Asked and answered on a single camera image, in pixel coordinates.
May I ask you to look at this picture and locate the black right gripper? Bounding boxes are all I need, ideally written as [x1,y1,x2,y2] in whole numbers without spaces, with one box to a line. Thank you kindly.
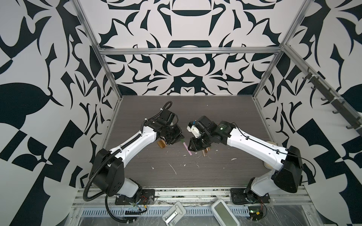
[185,132,214,152]

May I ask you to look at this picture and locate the green cap pink marker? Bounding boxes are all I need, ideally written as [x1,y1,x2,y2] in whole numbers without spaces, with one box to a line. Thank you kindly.
[181,138,192,155]

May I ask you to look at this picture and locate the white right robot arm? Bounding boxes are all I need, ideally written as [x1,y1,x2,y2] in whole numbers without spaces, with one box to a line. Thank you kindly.
[187,116,303,197]

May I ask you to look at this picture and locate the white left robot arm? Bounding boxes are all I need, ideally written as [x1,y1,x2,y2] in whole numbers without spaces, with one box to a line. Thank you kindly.
[83,109,184,202]

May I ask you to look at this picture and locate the white handheld device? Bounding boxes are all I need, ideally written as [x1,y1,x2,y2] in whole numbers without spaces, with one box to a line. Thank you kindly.
[162,202,187,226]

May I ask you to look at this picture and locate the grey screen device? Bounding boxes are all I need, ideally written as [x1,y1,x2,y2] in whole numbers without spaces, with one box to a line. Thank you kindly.
[211,199,240,226]

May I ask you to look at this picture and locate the beige sponge block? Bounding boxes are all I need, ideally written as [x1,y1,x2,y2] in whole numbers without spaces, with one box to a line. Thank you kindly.
[262,140,279,170]

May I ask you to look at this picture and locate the small circuit board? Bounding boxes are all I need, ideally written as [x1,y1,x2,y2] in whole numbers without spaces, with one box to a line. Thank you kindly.
[248,204,267,221]

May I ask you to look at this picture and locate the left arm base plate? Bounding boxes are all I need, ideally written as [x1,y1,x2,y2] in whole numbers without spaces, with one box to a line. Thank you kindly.
[115,189,155,205]

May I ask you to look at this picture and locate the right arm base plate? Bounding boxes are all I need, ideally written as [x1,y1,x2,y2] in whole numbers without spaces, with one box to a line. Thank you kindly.
[230,188,270,205]

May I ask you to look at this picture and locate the black corrugated cable conduit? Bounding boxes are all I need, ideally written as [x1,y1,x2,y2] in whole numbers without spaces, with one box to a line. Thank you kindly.
[82,101,173,224]

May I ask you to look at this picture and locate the black wall hook rail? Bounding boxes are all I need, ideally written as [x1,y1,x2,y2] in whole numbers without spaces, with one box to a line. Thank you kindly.
[302,68,362,135]

